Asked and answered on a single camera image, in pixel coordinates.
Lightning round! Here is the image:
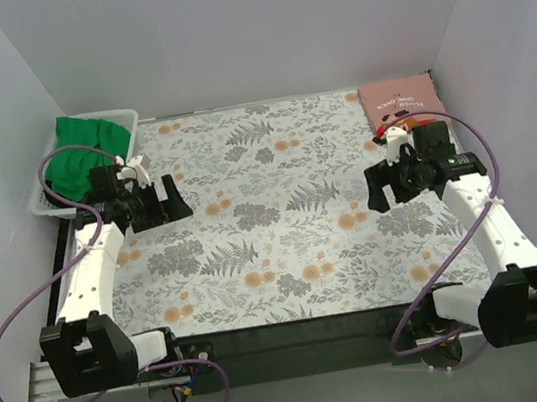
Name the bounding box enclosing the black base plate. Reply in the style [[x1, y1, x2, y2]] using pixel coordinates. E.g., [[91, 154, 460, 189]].
[[174, 304, 419, 388]]

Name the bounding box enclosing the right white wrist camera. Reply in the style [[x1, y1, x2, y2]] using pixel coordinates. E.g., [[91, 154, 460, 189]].
[[374, 126, 409, 166]]

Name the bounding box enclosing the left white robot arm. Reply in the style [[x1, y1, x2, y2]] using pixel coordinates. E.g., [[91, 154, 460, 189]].
[[39, 155, 193, 398]]

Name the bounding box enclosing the black garment in basket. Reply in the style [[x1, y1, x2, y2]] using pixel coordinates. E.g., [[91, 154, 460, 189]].
[[42, 177, 77, 209]]

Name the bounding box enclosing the floral table mat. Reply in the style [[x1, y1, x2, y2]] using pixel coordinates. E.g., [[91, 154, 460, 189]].
[[112, 91, 490, 336]]

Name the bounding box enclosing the pink t-shirt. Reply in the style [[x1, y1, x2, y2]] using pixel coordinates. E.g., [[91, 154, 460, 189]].
[[358, 72, 450, 138]]

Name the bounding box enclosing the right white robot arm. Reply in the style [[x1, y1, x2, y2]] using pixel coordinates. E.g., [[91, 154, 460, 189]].
[[364, 121, 537, 348]]

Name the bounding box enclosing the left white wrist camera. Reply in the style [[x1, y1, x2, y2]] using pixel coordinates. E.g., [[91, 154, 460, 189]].
[[115, 154, 153, 189]]

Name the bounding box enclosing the green t-shirt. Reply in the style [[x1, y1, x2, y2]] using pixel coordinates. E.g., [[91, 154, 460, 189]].
[[45, 116, 131, 202]]

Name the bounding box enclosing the white plastic basket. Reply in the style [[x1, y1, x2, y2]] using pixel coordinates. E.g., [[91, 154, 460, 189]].
[[28, 109, 139, 220]]

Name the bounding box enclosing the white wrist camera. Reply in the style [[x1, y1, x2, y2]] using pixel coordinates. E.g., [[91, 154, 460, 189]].
[[115, 154, 153, 189], [374, 126, 409, 166]]

